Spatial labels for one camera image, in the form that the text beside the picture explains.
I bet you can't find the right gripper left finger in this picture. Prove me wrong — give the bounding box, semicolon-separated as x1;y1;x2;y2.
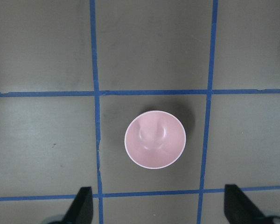
61;187;93;224

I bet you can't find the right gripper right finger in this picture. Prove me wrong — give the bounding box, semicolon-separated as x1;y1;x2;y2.
224;184;271;224

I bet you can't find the pink bowl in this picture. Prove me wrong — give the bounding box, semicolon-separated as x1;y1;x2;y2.
124;111;187;169

